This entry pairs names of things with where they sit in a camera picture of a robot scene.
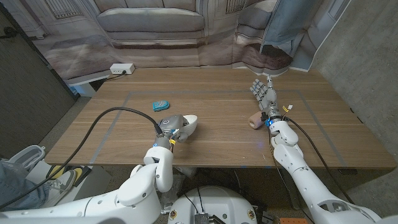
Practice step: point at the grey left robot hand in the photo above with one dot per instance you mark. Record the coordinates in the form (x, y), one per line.
(172, 126)

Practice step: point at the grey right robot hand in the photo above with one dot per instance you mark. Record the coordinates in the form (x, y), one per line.
(267, 98)

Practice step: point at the white bowl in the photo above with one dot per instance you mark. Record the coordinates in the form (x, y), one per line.
(192, 123)

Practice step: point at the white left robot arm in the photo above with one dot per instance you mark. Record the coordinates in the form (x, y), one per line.
(140, 189)

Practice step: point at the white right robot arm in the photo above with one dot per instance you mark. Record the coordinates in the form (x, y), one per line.
(308, 183)

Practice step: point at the turquoise plastic gadget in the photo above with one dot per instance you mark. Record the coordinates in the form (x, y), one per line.
(160, 105)

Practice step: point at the beige tape roll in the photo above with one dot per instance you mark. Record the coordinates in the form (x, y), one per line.
(255, 120)

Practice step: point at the printed living room backdrop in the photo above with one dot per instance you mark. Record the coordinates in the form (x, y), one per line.
(149, 56)

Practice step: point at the white power strip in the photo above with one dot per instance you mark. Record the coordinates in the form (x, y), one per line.
(122, 68)

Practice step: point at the clear plastic bag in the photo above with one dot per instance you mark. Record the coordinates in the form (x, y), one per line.
(171, 202)

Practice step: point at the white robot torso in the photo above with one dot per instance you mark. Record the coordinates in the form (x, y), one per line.
(211, 202)

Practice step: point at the white floor platform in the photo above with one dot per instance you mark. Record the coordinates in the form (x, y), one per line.
(96, 183)

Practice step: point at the yellow and black foot pedal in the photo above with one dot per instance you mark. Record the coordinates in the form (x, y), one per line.
(81, 172)

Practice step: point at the grey sneaker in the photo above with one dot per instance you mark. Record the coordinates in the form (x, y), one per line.
(62, 183)

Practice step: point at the orange object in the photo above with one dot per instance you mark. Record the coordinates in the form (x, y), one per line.
(293, 221)

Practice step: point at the dark partition panel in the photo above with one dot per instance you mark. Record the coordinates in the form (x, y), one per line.
(25, 93)

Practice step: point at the person's leg in jeans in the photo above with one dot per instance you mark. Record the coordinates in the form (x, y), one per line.
(18, 189)

